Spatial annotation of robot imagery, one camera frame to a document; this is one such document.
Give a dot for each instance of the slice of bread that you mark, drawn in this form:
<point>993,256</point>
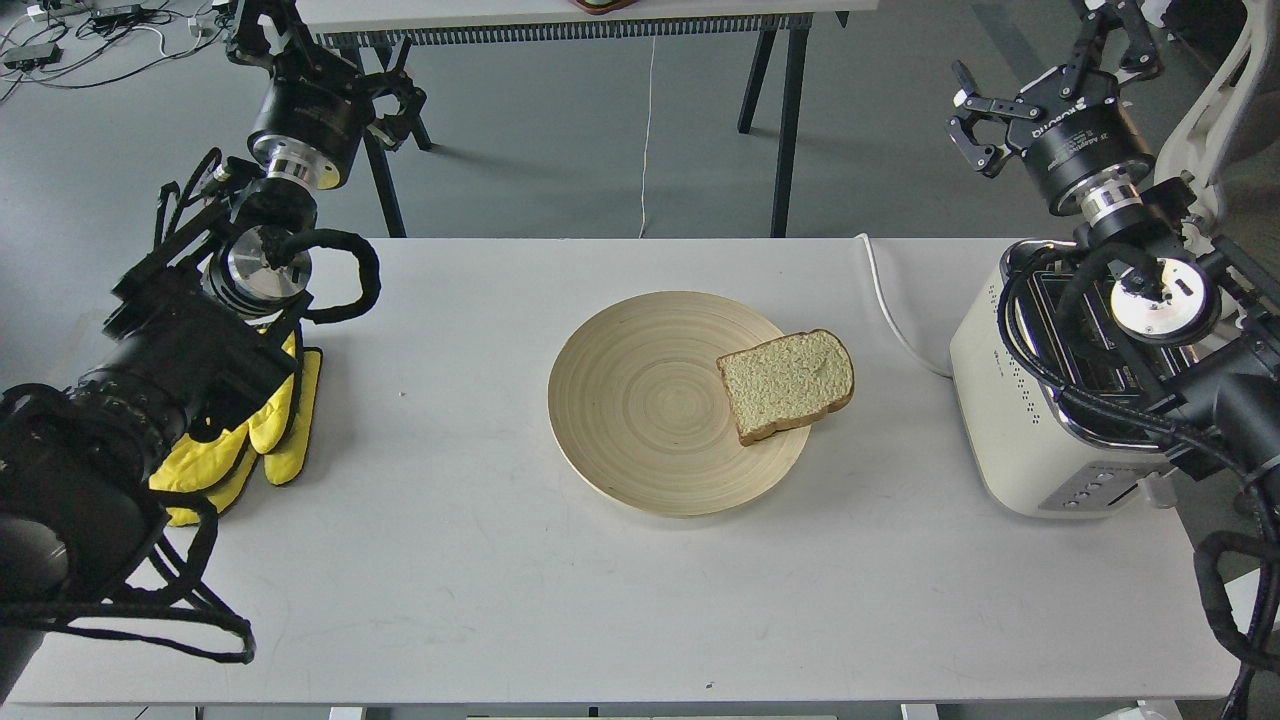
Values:
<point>787,383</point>

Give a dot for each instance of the background table with black legs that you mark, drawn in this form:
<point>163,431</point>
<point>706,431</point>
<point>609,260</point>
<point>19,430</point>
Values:
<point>355,25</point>

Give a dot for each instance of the yellow cloth glove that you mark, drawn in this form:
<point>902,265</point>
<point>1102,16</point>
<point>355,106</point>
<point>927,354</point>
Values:
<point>275,439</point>

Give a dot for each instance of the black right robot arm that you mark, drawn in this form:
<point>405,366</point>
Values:
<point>1199,324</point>

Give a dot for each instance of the round wooden plate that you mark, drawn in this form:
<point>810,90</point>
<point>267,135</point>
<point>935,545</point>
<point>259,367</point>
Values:
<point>638,407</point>

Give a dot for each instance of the cream white toaster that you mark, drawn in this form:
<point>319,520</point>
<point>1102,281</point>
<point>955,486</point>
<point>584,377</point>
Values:
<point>1038,455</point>

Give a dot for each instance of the brown object on background table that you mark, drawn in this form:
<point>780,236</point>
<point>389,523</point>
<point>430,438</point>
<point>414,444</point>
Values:
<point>600,7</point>

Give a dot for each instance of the white office chair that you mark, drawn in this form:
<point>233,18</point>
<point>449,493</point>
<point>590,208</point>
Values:
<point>1213,131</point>

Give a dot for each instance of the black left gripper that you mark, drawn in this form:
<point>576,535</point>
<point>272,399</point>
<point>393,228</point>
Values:
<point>306,118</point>

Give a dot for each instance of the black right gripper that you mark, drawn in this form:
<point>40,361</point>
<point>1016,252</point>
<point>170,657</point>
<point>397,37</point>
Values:
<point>1085,145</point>

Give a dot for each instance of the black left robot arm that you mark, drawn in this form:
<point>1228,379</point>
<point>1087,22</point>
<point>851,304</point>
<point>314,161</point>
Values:
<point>238,263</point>

